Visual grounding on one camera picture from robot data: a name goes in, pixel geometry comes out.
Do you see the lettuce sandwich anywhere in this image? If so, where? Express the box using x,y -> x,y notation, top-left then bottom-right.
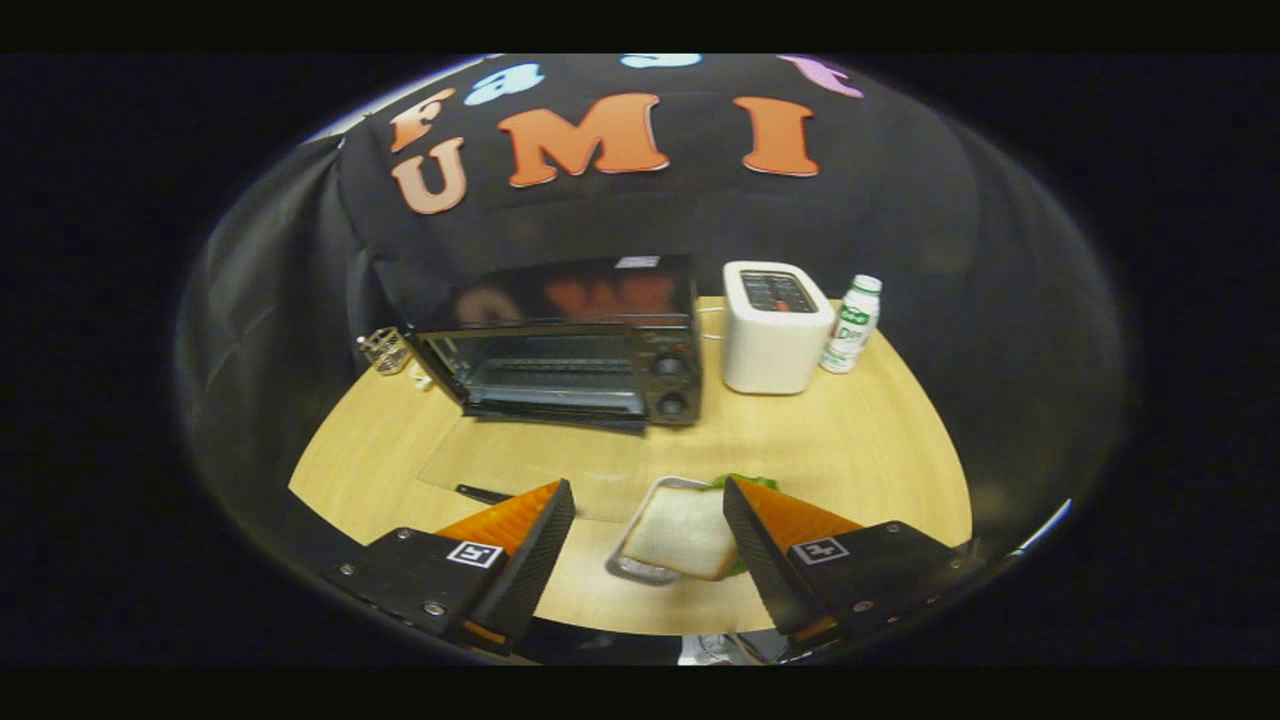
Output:
620,475 -> 781,581

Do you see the black toaster oven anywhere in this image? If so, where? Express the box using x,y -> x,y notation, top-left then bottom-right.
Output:
405,255 -> 706,523

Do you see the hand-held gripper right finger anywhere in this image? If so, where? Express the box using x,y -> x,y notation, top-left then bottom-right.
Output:
722,476 -> 986,661

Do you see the white pop-up toaster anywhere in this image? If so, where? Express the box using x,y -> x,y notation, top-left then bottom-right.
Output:
722,261 -> 836,395

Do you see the white slotted tray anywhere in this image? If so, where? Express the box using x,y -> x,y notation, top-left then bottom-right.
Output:
607,477 -> 721,586

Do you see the small metal wire rack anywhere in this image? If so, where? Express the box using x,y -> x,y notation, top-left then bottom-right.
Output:
357,326 -> 413,376

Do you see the white bottle green label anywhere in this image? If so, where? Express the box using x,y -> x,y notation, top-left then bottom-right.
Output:
820,275 -> 883,375

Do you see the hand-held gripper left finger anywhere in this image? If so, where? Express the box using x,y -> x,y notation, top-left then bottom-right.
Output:
325,479 -> 577,658

